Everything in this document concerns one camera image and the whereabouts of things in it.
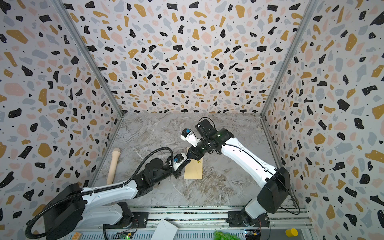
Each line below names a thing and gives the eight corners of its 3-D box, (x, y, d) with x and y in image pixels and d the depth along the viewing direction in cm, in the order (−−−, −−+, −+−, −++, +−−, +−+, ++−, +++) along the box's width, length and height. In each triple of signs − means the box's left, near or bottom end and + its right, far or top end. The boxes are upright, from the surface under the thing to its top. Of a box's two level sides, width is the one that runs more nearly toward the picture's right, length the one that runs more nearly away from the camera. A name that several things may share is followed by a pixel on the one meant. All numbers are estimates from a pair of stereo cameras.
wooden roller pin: (106, 185, 87) (103, 182, 84) (115, 151, 102) (113, 148, 99) (113, 184, 87) (110, 182, 85) (121, 150, 102) (119, 147, 99)
